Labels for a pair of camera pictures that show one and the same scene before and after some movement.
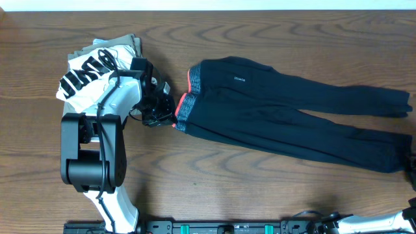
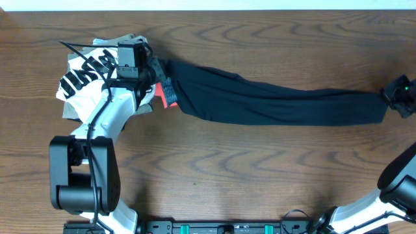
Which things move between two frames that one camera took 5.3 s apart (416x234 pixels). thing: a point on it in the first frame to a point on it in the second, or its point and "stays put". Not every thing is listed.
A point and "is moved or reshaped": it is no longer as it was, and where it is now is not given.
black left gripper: x=163 y=114 to x=158 y=69
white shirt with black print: x=80 y=88 stays put
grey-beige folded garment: x=134 y=41 stays put
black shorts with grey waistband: x=247 y=101 is moved or reshaped
